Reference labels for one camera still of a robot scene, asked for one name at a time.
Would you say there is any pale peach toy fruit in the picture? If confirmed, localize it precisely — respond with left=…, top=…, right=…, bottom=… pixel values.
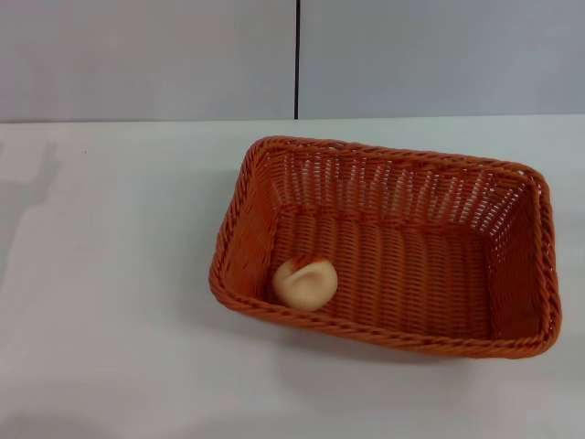
left=272, top=256, right=339, bottom=314

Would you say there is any orange woven plastic basket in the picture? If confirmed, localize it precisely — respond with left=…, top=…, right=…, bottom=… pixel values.
left=207, top=134, right=563, bottom=363

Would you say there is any black vertical wall seam strip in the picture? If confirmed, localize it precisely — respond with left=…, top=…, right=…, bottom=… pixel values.
left=293, top=0, right=303, bottom=122

